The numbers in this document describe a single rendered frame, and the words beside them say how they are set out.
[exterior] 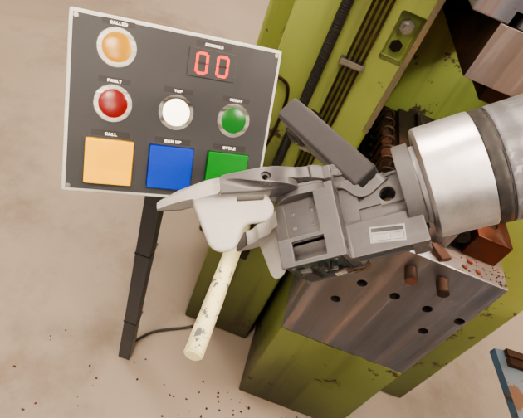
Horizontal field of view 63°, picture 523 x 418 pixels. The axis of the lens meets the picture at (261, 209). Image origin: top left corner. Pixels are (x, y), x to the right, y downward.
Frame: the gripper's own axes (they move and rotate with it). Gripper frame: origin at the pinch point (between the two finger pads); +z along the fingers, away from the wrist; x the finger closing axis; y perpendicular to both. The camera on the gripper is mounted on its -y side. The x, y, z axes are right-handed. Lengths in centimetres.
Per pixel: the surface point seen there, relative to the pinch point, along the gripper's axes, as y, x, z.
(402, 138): -39, 70, -22
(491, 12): -33, 27, -38
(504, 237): -8, 72, -37
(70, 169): -21.3, 11.8, 29.2
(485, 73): -28, 35, -37
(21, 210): -66, 81, 128
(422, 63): -61, 74, -33
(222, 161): -22.6, 26.4, 8.9
